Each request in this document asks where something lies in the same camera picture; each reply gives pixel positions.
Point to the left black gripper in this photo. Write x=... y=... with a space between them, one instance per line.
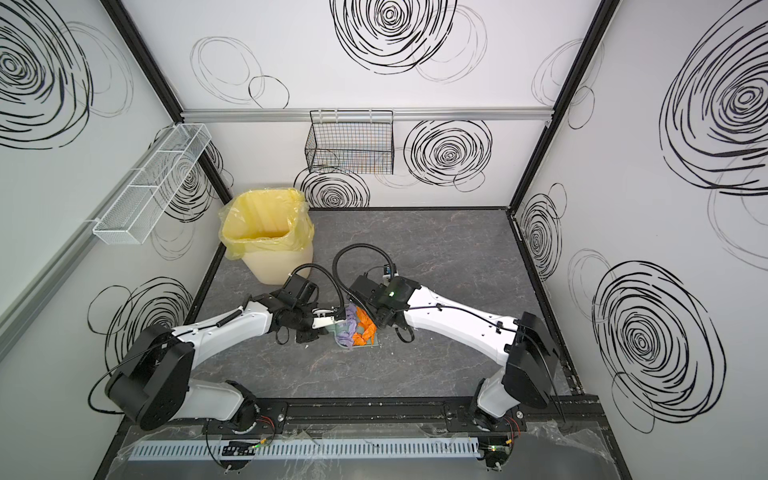
x=309 y=320

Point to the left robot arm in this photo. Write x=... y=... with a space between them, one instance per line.
x=153 y=384

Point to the aluminium wall rail back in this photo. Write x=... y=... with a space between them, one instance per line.
x=242 y=115

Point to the aluminium wall rail left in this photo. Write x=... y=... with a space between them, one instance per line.
x=25 y=309

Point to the purple paper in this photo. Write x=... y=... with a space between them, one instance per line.
x=347 y=328

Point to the white slotted cable duct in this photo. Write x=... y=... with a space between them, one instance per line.
x=305 y=449

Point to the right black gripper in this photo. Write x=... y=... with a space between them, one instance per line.
x=372 y=309

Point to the black front rail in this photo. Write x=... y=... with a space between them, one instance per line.
x=453 y=414

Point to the orange paper scraps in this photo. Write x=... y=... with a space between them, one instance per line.
x=365 y=334

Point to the green dustpan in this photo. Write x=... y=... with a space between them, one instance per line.
x=332 y=331

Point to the black wire basket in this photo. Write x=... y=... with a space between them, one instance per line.
x=357 y=147

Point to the yellow plastic bin liner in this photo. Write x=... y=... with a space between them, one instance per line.
x=265 y=220

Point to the cream trash bin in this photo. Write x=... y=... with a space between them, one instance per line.
x=274 y=267

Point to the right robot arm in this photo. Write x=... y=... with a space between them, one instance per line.
x=523 y=347

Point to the white wire shelf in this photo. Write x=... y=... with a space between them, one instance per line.
x=167 y=183

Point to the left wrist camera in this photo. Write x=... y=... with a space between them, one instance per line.
x=324 y=318

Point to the aluminium wall rail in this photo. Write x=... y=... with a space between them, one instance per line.
x=242 y=115
x=25 y=309

